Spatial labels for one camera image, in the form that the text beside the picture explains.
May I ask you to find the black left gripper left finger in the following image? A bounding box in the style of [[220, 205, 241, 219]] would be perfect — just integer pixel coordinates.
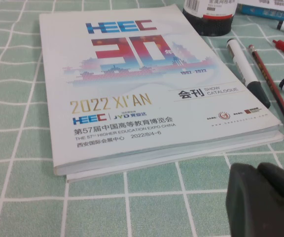
[[225, 162, 284, 237]]

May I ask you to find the white HEEC show catalogue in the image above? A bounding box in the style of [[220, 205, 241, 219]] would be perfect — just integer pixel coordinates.
[[38, 3, 282, 176]]

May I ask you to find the red and black pencil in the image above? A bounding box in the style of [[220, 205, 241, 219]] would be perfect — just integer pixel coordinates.
[[248, 44, 284, 142]]

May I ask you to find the black mesh pen holder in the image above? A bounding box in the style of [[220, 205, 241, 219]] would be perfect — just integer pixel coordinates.
[[182, 0, 239, 37]]

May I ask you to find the green checked tablecloth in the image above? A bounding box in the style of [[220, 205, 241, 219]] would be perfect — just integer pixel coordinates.
[[0, 0, 284, 237]]

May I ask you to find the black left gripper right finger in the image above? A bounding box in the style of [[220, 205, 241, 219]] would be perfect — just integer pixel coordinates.
[[257, 162, 284, 209]]

